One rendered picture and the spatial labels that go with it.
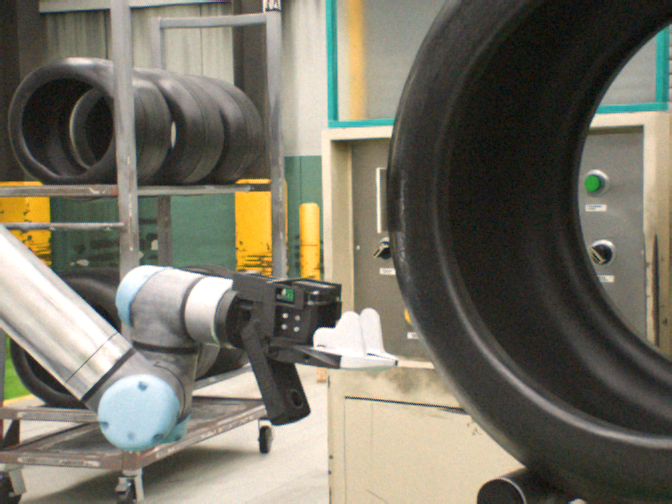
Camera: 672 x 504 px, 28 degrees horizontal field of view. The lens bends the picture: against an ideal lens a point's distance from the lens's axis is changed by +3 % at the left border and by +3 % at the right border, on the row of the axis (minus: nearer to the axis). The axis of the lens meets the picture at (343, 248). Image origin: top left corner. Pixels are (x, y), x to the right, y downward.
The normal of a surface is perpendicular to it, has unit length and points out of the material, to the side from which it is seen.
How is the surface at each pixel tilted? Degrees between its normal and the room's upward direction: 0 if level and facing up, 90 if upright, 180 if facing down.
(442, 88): 85
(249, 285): 90
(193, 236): 90
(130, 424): 90
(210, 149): 108
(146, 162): 122
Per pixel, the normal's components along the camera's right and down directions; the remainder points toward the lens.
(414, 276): -0.70, 0.11
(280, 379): 0.72, -0.41
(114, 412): 0.00, 0.05
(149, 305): -0.56, -0.03
